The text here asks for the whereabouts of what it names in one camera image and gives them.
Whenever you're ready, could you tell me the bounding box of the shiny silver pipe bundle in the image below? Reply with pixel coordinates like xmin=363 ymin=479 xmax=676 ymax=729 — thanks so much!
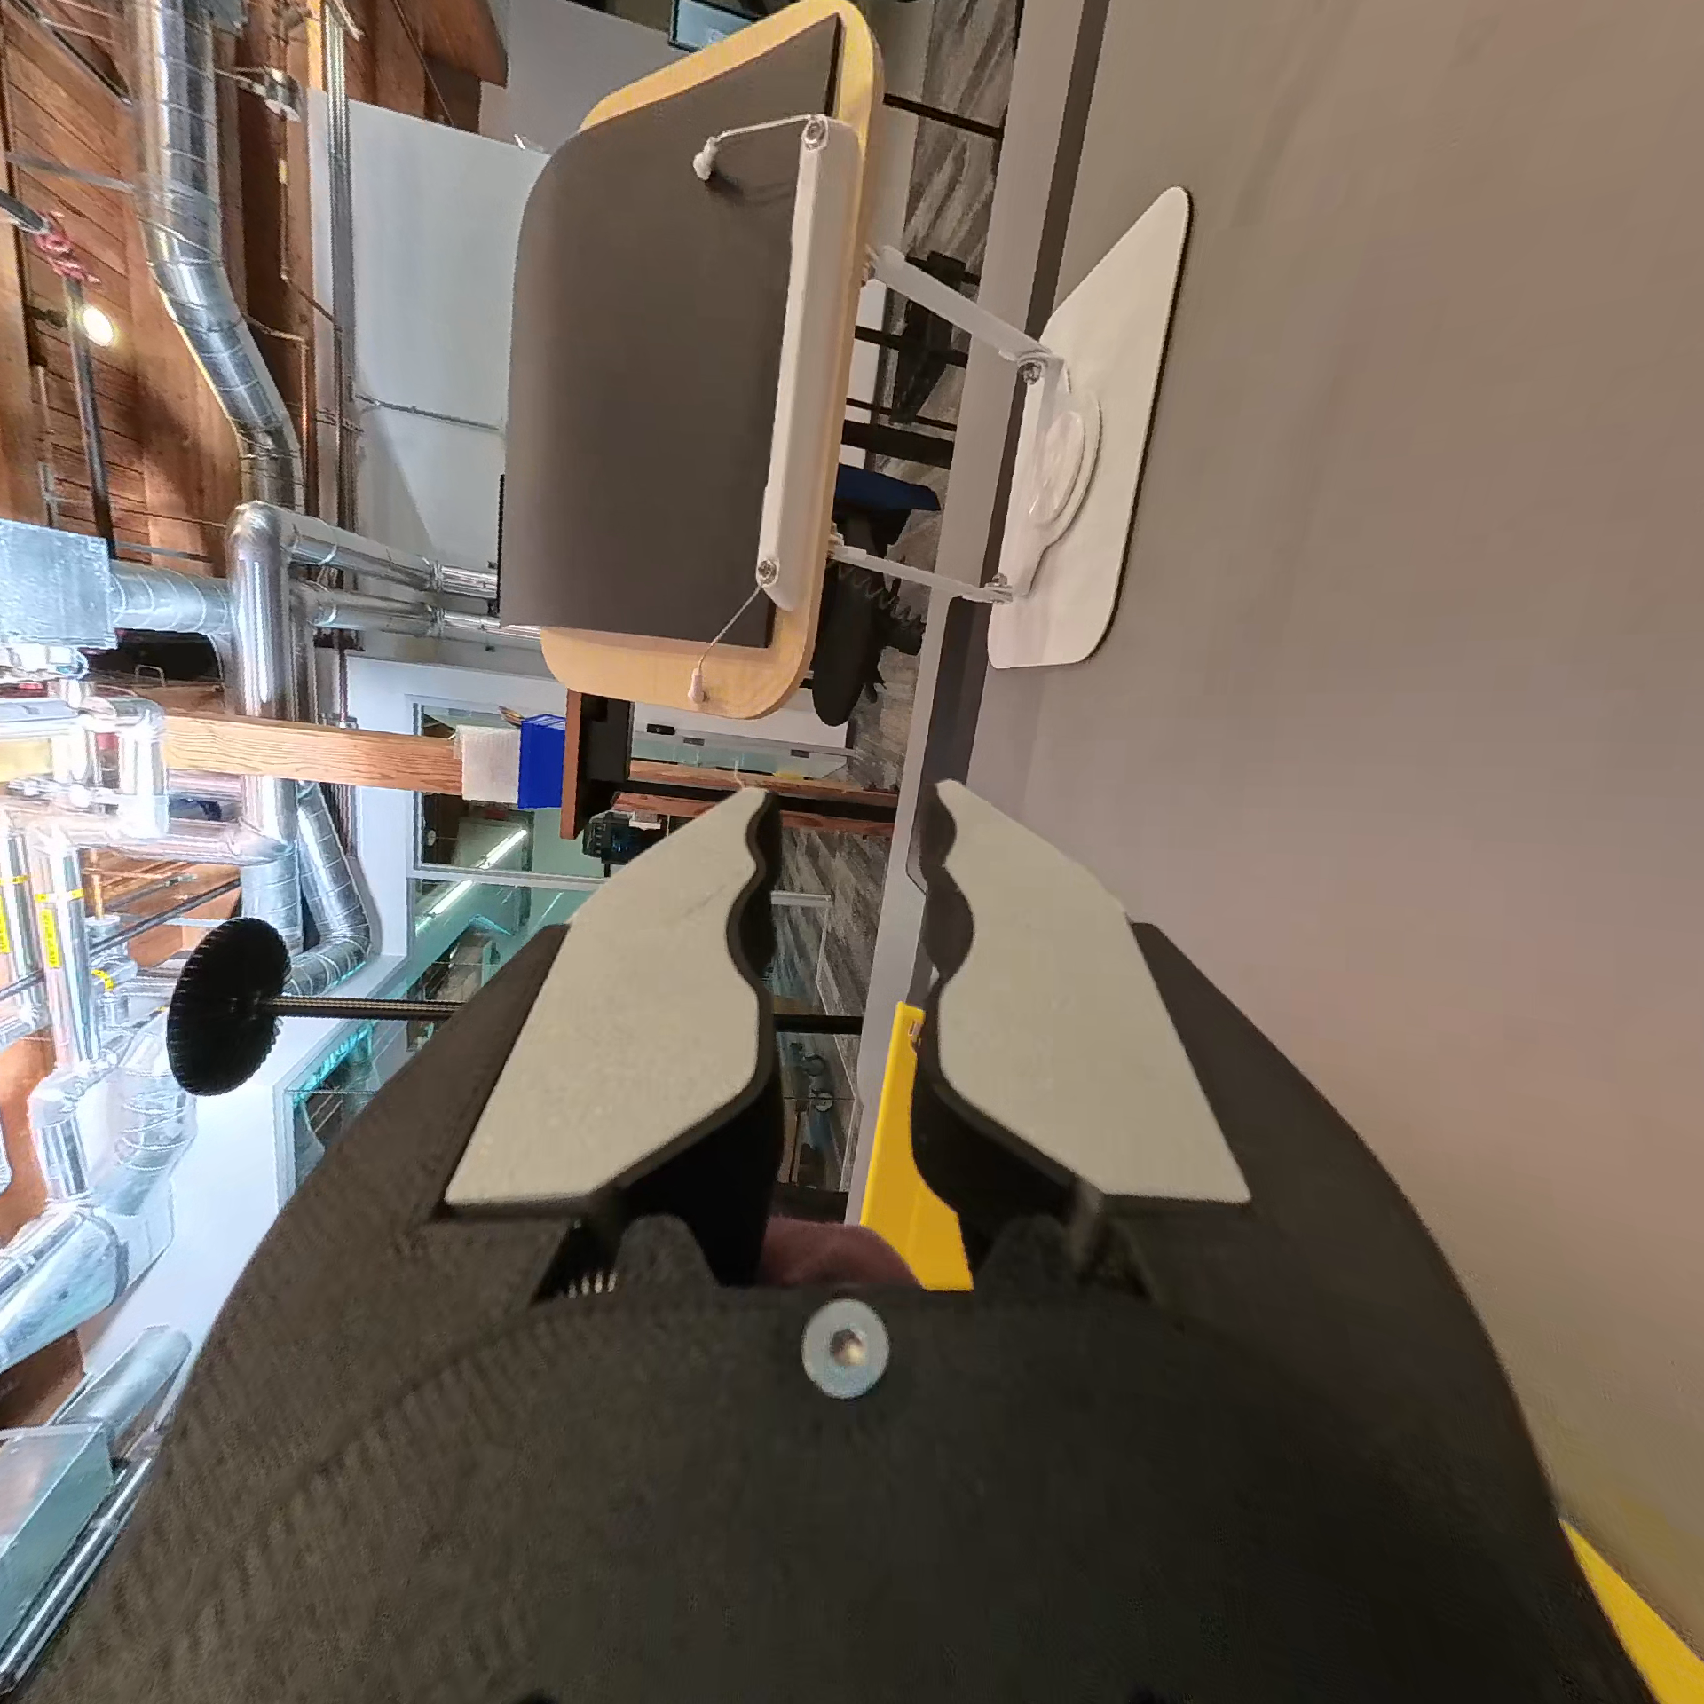
xmin=0 ymin=692 xmax=201 ymax=1374

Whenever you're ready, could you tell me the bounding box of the wooden-edged black board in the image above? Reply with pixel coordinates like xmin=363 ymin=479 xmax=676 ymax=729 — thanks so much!
xmin=499 ymin=0 xmax=886 ymax=724

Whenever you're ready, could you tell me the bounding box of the white folding stand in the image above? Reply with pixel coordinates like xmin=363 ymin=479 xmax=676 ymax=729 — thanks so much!
xmin=832 ymin=188 xmax=1194 ymax=669

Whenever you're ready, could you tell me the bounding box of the wooden pillar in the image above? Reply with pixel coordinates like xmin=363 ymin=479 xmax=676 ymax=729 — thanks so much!
xmin=161 ymin=710 xmax=461 ymax=803

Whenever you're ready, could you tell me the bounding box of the black office chair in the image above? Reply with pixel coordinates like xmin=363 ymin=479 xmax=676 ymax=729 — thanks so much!
xmin=810 ymin=556 xmax=934 ymax=726

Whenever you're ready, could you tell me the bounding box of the yellow plastic bin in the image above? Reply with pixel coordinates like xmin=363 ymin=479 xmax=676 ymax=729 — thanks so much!
xmin=859 ymin=1004 xmax=1704 ymax=1704

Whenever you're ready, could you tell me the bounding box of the black pole stand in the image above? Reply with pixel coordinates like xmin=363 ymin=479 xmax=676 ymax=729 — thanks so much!
xmin=166 ymin=916 xmax=461 ymax=1100

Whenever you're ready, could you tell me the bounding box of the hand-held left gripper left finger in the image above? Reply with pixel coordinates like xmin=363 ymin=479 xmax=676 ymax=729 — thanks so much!
xmin=443 ymin=786 xmax=788 ymax=1291

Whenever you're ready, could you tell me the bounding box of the silver air duct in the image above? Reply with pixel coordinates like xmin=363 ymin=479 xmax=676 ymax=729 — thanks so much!
xmin=127 ymin=0 xmax=388 ymax=995

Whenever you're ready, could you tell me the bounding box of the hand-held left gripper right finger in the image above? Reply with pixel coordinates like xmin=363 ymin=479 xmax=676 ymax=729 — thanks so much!
xmin=915 ymin=781 xmax=1257 ymax=1286

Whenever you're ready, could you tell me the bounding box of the person's left hand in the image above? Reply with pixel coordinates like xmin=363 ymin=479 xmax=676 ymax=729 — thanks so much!
xmin=766 ymin=1217 xmax=923 ymax=1291

